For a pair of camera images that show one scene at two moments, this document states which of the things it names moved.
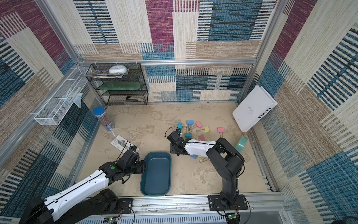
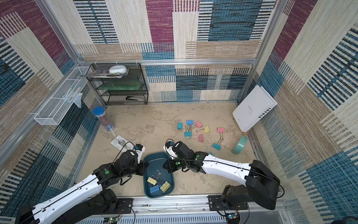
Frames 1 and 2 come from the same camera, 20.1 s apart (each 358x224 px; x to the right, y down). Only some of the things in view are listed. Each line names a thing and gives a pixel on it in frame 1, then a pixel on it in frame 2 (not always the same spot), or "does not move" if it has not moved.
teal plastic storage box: x=156 y=180 does not move
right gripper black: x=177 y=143 → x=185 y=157
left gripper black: x=141 y=166 does not move
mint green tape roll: x=241 y=143 does not move
